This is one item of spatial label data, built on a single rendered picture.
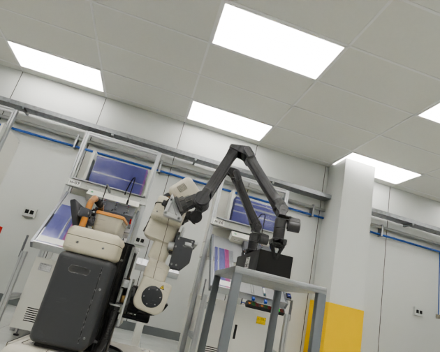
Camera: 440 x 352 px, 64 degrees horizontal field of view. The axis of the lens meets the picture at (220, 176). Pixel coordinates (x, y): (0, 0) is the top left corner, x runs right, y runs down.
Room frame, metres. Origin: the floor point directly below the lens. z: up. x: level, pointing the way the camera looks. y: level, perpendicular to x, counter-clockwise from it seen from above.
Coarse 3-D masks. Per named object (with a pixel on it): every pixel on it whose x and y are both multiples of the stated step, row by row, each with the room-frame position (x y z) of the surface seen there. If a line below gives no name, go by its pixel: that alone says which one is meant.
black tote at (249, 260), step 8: (240, 256) 2.19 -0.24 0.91; (248, 256) 1.97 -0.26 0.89; (256, 256) 1.77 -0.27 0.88; (264, 256) 1.73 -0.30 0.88; (272, 256) 1.74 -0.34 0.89; (280, 256) 1.74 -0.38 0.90; (288, 256) 1.74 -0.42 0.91; (240, 264) 2.15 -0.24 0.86; (248, 264) 1.93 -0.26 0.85; (256, 264) 1.74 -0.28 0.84; (264, 264) 1.73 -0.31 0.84; (272, 264) 1.74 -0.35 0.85; (280, 264) 1.74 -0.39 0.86; (288, 264) 1.74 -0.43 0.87; (272, 272) 1.74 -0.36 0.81; (280, 272) 1.74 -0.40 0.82; (288, 272) 1.74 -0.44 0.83
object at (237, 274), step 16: (224, 272) 1.95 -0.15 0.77; (240, 272) 1.66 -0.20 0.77; (256, 272) 1.67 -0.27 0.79; (272, 288) 2.29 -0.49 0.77; (288, 288) 1.92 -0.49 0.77; (304, 288) 1.69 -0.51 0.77; (320, 288) 1.69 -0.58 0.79; (208, 304) 2.32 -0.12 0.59; (272, 304) 2.37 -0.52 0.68; (320, 304) 1.69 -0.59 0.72; (208, 320) 2.32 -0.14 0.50; (224, 320) 1.66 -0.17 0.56; (272, 320) 2.35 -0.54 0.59; (320, 320) 1.69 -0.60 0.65; (224, 336) 1.66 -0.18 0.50; (272, 336) 2.35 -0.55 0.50; (320, 336) 1.69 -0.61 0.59
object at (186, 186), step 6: (186, 180) 1.88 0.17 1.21; (192, 180) 1.89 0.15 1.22; (174, 186) 1.88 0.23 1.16; (180, 186) 1.88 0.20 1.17; (186, 186) 1.88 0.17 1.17; (192, 186) 1.88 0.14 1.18; (174, 192) 1.88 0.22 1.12; (180, 192) 1.88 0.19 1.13; (186, 192) 1.88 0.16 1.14; (192, 192) 1.88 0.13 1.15
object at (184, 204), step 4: (176, 196) 1.71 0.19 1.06; (188, 196) 1.74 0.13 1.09; (176, 200) 1.71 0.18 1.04; (180, 200) 1.73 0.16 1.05; (184, 200) 1.73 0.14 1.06; (188, 200) 1.74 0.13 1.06; (180, 204) 1.71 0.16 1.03; (184, 204) 1.73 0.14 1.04; (188, 204) 1.74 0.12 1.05; (192, 204) 1.75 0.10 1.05; (180, 208) 1.71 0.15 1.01; (184, 208) 1.74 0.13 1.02; (188, 208) 1.75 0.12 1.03; (192, 208) 1.77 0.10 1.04; (180, 212) 1.71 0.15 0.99; (184, 212) 1.77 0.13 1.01
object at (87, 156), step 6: (90, 156) 3.45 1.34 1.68; (102, 156) 3.47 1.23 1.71; (84, 162) 3.45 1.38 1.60; (84, 168) 3.45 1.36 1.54; (144, 168) 3.54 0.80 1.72; (78, 174) 3.45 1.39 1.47; (84, 174) 3.45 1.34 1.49; (144, 186) 3.55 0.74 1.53; (72, 192) 3.45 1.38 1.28; (78, 192) 3.46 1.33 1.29; (84, 192) 3.46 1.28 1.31; (138, 210) 3.55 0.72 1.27; (90, 228) 3.71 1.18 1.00; (126, 234) 3.54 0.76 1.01; (132, 234) 3.55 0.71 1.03; (48, 258) 3.46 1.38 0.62; (54, 258) 3.72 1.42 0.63
